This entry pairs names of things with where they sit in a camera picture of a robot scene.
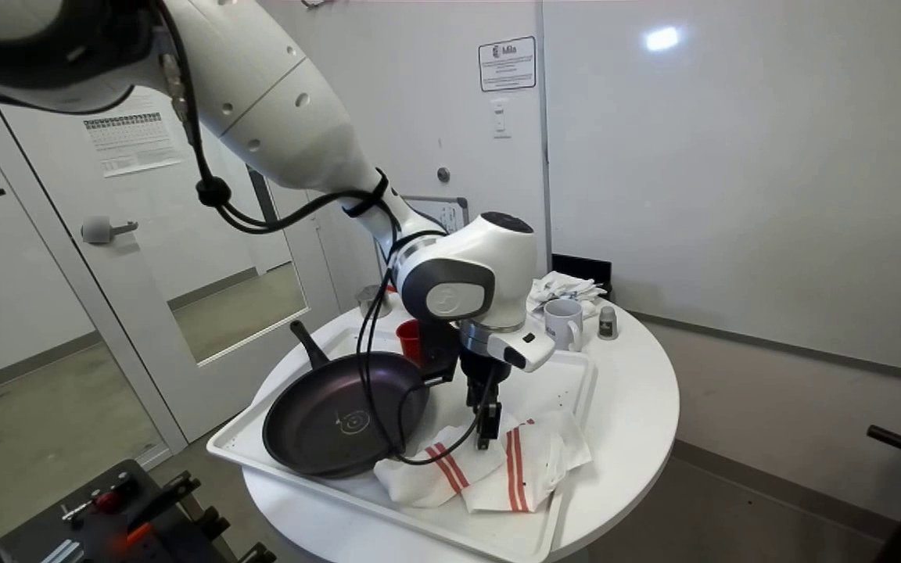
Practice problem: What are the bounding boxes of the black frying pan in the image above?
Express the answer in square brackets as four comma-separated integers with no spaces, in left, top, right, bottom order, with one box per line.
[260,320,435,483]

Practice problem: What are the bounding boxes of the silver door handle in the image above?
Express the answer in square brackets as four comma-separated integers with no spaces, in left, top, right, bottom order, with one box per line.
[79,216,140,250]

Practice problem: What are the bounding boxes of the white mug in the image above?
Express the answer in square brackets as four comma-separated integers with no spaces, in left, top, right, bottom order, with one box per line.
[543,298,592,354]

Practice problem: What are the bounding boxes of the black wall box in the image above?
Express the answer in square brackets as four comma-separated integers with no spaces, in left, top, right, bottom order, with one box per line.
[551,255,614,301]

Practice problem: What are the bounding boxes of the white paper door notice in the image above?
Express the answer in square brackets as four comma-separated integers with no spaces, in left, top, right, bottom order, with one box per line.
[81,108,188,180]

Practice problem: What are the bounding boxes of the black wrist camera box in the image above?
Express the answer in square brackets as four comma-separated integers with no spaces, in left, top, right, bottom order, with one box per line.
[413,320,462,386]

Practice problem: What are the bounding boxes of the white plastic tray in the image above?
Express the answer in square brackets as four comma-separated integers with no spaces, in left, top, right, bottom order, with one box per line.
[204,306,601,563]

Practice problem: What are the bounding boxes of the black tool cart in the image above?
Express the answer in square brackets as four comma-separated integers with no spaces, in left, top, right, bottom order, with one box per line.
[0,456,276,563]

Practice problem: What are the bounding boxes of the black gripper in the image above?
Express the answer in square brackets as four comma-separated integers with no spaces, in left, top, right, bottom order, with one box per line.
[456,350,518,455]

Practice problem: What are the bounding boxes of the white towel red stripes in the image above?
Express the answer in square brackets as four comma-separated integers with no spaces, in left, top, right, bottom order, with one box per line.
[461,401,595,517]
[373,416,518,513]

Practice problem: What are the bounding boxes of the white door with window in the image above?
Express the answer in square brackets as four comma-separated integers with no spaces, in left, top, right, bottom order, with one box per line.
[0,89,346,452]

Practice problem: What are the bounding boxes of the white wall sign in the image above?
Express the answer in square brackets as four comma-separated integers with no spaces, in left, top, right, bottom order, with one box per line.
[477,36,543,98]

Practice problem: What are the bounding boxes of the large wall whiteboard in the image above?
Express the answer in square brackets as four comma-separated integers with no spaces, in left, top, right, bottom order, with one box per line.
[543,0,901,381]

